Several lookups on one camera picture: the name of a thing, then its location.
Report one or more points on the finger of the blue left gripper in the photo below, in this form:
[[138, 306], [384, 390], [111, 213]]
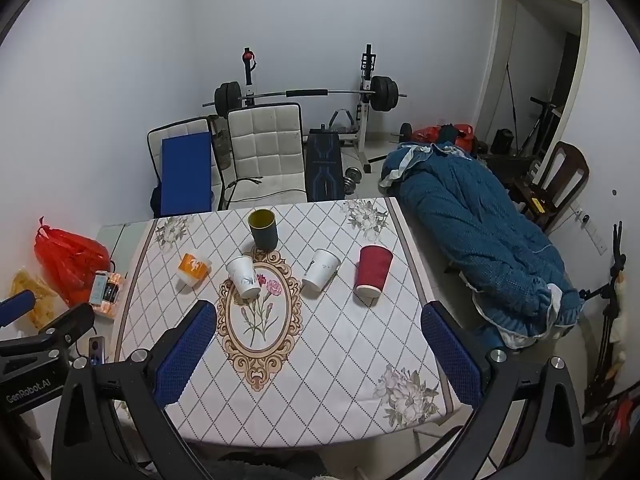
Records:
[[13, 308]]

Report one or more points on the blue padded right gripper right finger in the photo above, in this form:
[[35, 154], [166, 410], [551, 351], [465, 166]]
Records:
[[547, 441]]

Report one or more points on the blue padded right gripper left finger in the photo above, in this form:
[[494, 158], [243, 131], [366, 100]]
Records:
[[88, 441]]

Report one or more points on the orange and white paper cup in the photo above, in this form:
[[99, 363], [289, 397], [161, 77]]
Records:
[[193, 268]]

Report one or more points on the white paper cup left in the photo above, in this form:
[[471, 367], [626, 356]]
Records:
[[243, 276]]

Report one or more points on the dark green cup yellow inside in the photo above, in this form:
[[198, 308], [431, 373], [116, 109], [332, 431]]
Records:
[[263, 226]]

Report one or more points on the white paper cup right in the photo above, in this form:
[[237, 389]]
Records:
[[323, 266]]

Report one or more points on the red corrugated paper cup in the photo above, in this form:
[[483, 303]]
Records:
[[372, 270]]

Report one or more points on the yellow snack bag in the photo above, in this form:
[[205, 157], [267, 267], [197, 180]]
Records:
[[44, 304]]

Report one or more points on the red plastic bag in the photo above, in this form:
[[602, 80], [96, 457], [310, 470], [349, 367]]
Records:
[[69, 262]]

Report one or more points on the orange snack package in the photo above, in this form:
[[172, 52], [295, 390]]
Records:
[[105, 290]]

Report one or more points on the teal quilted blanket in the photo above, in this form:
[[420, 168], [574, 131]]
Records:
[[516, 274]]

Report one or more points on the black tripod stand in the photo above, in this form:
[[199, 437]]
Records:
[[604, 373]]

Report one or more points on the patterned floral tablecloth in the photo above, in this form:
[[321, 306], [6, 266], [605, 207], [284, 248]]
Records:
[[291, 367]]

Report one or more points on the dark wooden chair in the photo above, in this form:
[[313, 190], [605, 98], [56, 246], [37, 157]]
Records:
[[561, 181]]

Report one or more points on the white padded chair right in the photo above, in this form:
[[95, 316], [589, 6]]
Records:
[[268, 157]]

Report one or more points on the black bench pad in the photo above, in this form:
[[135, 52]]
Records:
[[324, 178]]

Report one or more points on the small dumbbell on floor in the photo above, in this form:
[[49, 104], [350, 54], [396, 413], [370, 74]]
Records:
[[352, 177]]

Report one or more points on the red bag on floor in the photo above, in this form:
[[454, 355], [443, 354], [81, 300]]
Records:
[[461, 135]]

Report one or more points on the white weight bench rack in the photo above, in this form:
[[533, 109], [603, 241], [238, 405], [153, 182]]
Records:
[[363, 109]]

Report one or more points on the white door frame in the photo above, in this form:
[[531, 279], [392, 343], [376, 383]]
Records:
[[536, 56]]

